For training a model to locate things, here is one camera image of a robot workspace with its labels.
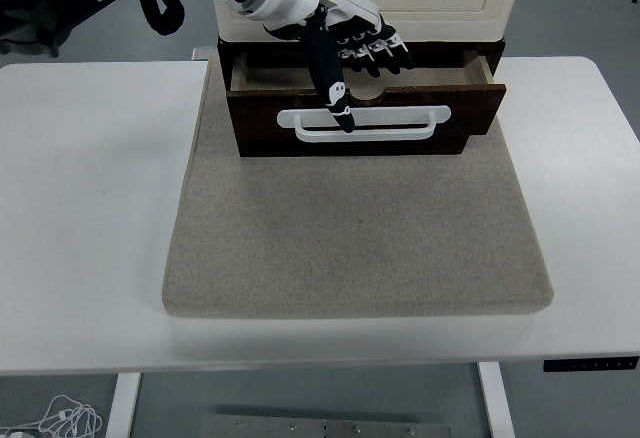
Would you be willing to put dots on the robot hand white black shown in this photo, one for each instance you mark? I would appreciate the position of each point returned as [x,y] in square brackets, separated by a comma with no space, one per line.
[310,0]

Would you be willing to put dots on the dark wooden drawer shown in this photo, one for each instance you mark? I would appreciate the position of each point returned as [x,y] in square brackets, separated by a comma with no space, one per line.
[430,100]

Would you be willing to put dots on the cream plastic cabinet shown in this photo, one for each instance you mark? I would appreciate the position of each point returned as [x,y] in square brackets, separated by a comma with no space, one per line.
[440,13]

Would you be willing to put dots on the dark wooden drawer casing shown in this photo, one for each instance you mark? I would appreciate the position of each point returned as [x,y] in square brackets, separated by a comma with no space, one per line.
[280,150]

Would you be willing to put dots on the grey felt mat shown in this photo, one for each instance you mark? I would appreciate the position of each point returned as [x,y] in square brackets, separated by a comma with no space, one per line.
[350,238]

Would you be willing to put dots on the grey metal plate with screws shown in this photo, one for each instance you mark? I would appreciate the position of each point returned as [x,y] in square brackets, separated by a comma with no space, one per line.
[325,428]

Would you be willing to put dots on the white table leg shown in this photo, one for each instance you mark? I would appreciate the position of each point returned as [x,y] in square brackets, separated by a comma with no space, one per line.
[122,408]
[497,403]

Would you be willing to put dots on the black table control panel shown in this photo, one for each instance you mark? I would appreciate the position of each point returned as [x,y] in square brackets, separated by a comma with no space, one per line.
[590,364]

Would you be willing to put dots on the grey metal bracket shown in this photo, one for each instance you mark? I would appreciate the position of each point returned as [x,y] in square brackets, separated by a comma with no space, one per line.
[201,53]

